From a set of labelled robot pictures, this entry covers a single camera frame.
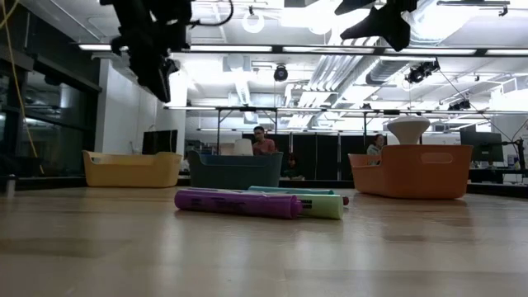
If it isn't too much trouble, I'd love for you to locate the white ring lamp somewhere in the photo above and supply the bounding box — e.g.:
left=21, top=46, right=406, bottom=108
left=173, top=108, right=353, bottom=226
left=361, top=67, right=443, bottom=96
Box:
left=241, top=12, right=266, bottom=35

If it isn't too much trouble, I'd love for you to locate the black monitor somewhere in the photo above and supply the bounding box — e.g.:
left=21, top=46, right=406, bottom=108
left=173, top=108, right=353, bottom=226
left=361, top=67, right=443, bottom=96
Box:
left=460, top=130, right=505, bottom=163
left=142, top=129, right=179, bottom=156

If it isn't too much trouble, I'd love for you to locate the black aluminium table frame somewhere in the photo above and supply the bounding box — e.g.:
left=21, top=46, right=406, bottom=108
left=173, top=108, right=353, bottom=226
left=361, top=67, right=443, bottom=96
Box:
left=0, top=175, right=528, bottom=199

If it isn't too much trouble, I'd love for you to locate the light green highlighter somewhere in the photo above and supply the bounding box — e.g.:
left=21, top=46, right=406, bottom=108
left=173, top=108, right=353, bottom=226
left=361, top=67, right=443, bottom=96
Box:
left=296, top=193, right=345, bottom=220

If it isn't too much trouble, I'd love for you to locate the small grey cup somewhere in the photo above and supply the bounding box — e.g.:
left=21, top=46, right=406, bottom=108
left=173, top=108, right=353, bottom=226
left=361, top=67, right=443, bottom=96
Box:
left=4, top=173, right=17, bottom=198

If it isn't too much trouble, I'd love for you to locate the yellow cord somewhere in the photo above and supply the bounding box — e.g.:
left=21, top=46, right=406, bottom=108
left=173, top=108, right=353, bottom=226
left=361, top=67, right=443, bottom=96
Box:
left=0, top=0, right=45, bottom=175

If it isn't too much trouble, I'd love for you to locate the yellow plastic bin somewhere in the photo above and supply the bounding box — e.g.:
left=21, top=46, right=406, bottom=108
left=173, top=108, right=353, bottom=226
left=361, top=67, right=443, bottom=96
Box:
left=82, top=149, right=183, bottom=189

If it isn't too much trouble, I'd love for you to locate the teal plastic bin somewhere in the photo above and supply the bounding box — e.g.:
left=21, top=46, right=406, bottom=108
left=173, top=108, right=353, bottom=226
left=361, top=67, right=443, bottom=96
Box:
left=187, top=149, right=285, bottom=191

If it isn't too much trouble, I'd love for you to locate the person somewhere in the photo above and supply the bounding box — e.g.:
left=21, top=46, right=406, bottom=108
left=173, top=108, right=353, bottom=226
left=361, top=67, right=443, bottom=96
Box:
left=251, top=125, right=277, bottom=157
left=284, top=153, right=304, bottom=181
left=365, top=134, right=387, bottom=157

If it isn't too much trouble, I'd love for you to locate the white cylindrical container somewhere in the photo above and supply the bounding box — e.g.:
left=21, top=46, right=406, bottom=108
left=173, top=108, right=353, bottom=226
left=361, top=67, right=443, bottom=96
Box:
left=233, top=138, right=254, bottom=157

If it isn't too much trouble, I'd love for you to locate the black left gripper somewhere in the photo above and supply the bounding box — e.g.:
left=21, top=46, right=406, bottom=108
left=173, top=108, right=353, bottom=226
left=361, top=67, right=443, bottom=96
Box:
left=98, top=0, right=193, bottom=104

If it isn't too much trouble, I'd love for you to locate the orange plastic bin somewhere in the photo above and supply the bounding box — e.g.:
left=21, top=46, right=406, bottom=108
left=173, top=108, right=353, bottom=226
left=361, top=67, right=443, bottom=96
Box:
left=347, top=144, right=474, bottom=200

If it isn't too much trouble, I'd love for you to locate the black office desk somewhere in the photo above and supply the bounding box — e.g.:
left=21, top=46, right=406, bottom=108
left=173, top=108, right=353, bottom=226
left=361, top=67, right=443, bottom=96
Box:
left=468, top=164, right=528, bottom=185

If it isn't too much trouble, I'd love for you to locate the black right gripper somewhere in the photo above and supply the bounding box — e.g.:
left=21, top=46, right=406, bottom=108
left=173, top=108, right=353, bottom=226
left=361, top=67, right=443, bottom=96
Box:
left=334, top=0, right=420, bottom=52

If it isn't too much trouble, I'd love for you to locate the black mounted camera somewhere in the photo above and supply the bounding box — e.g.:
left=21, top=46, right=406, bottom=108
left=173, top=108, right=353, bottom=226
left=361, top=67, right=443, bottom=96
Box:
left=404, top=59, right=441, bottom=85

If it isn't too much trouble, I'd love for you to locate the teal highlighter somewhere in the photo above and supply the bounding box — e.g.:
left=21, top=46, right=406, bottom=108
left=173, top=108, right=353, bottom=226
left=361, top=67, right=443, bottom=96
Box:
left=247, top=185, right=336, bottom=196

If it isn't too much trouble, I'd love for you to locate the purple highlighter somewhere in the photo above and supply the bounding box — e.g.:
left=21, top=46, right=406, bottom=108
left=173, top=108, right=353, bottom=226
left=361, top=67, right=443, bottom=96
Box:
left=173, top=188, right=304, bottom=220

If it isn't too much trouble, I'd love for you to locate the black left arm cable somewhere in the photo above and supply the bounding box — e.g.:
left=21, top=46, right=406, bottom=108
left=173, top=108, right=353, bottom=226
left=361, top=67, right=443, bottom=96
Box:
left=189, top=0, right=235, bottom=28

